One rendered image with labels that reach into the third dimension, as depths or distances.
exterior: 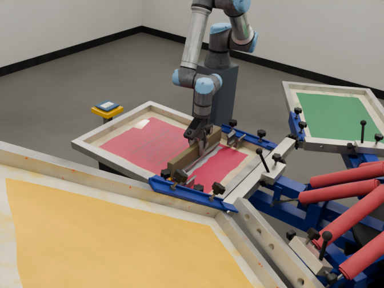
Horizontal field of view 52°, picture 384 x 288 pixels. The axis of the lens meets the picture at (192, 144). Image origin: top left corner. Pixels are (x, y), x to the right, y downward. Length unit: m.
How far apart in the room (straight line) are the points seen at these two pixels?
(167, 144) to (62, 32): 4.06
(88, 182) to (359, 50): 4.68
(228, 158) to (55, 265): 1.29
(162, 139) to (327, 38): 3.79
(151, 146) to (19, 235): 1.26
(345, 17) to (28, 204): 4.86
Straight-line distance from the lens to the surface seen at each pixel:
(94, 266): 0.81
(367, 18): 5.32
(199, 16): 1.85
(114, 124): 2.09
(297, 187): 1.66
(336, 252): 1.43
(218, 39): 2.22
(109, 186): 1.06
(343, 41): 5.44
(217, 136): 1.95
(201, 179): 1.76
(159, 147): 1.96
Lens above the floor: 2.01
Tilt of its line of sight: 32 degrees down
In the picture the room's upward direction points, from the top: 4 degrees clockwise
